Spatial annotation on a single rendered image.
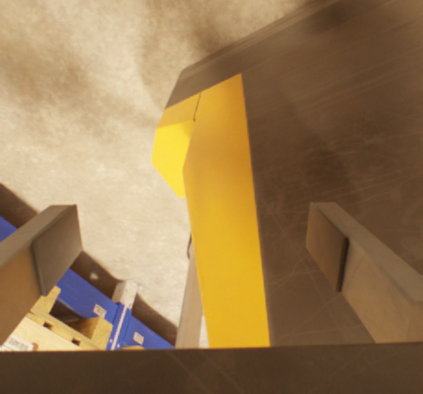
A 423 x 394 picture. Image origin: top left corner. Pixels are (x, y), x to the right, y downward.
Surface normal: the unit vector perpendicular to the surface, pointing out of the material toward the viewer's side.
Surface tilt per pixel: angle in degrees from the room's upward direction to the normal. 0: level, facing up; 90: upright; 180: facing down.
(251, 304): 90
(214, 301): 90
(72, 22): 0
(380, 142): 90
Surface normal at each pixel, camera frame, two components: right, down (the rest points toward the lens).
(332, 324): -0.47, -0.70
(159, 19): -0.09, 0.65
